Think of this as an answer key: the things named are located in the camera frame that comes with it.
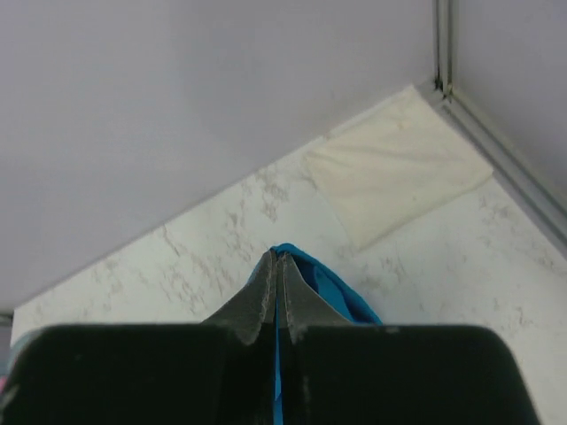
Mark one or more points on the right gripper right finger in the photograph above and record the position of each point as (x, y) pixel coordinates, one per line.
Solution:
(299, 306)

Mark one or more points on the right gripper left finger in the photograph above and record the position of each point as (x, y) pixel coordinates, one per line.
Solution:
(253, 306)

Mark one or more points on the blue t-shirt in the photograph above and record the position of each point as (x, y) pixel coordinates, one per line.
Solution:
(329, 370)

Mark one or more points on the folded cream t-shirt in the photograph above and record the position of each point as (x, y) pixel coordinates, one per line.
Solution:
(393, 167)

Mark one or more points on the grey plastic laundry basket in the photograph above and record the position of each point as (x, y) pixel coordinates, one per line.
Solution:
(9, 358)

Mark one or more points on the right aluminium frame post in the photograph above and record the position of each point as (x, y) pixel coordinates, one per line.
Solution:
(445, 45)

